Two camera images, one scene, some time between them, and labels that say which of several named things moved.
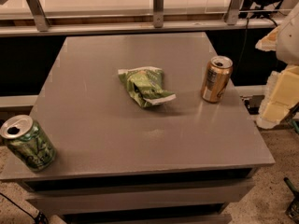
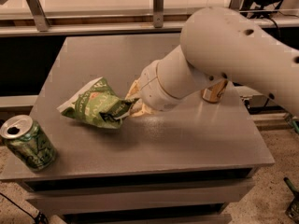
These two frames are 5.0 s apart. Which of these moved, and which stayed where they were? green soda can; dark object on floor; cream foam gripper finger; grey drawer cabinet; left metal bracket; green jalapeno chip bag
Moved: cream foam gripper finger; green jalapeno chip bag
Stayed: grey drawer cabinet; green soda can; left metal bracket; dark object on floor
